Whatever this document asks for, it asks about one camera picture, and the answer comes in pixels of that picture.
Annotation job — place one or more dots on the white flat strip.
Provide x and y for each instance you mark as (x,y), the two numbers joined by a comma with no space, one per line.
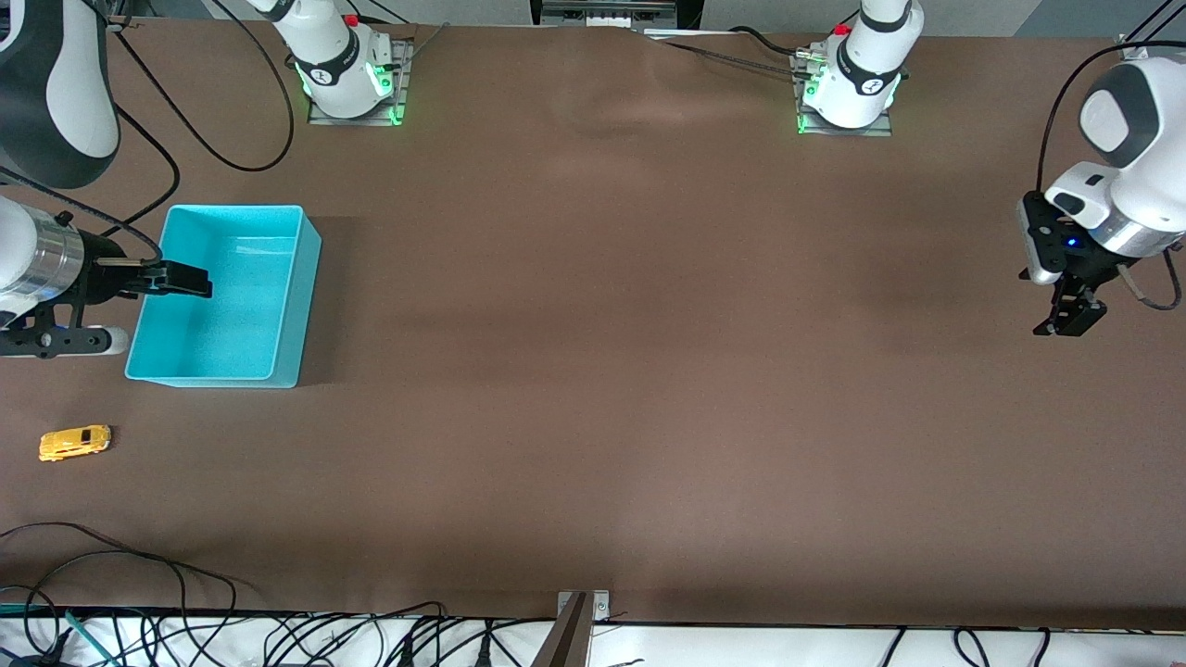
(690,33)

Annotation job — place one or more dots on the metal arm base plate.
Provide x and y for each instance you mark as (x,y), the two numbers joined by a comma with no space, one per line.
(400,83)
(880,128)

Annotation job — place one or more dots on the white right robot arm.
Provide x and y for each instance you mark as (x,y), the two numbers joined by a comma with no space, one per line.
(56,93)

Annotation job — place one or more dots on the small metal mount bracket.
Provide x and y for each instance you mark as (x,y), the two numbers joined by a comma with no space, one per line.
(600,604)

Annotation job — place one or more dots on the black grey control box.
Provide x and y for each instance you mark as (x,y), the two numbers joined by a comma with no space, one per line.
(611,11)

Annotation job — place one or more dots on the turquoise plastic bin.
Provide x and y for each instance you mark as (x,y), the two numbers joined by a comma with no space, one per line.
(232,315)

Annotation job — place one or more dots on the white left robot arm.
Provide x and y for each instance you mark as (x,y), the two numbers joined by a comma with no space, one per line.
(1140,139)

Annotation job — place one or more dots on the yellow beetle toy car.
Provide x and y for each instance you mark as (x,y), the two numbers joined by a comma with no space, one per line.
(74,444)

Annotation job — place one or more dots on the grey camera mount pole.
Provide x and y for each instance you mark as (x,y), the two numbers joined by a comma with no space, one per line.
(565,639)

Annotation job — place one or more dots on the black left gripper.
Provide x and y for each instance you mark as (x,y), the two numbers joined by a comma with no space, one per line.
(1091,271)

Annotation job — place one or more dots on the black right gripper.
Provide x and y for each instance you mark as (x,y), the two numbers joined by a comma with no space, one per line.
(100,270)

